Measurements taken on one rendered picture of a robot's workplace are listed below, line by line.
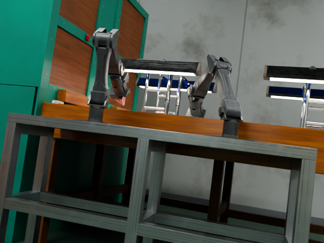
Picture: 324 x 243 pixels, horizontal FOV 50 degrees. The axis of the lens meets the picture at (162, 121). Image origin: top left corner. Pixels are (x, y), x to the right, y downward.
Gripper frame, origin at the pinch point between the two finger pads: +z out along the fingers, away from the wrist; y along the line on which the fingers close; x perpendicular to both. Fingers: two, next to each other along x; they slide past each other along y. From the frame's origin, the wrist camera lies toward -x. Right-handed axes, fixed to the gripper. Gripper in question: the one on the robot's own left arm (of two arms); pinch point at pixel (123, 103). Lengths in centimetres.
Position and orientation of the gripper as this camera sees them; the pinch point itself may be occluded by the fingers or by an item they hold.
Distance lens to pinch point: 198.4
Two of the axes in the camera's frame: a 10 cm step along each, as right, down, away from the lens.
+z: 1.5, 7.1, 6.8
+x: -3.0, 6.9, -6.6
